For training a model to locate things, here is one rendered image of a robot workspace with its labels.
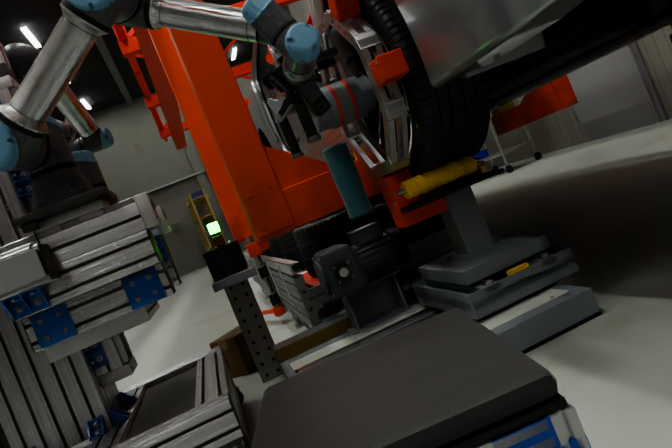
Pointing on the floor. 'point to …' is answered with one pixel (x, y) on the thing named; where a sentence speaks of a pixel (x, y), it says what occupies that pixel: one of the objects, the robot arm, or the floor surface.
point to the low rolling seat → (422, 395)
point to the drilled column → (254, 329)
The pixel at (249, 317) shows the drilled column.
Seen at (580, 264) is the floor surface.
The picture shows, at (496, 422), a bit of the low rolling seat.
